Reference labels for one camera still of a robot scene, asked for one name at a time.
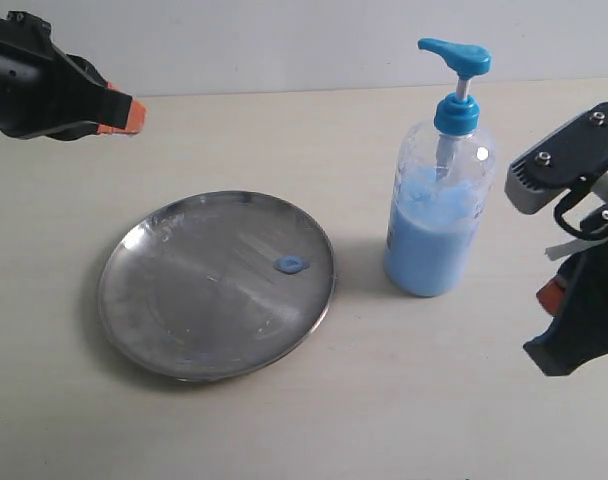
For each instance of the blue soap pump bottle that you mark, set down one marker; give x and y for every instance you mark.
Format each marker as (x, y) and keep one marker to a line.
(445, 168)

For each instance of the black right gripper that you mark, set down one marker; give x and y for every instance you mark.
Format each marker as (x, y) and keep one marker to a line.
(580, 333)

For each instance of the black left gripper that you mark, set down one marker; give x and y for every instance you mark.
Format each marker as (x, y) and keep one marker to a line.
(46, 92)

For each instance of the round stainless steel plate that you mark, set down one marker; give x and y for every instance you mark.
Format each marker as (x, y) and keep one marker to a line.
(190, 291)

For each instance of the blue soap blob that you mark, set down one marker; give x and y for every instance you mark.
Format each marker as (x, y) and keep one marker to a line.
(291, 264)

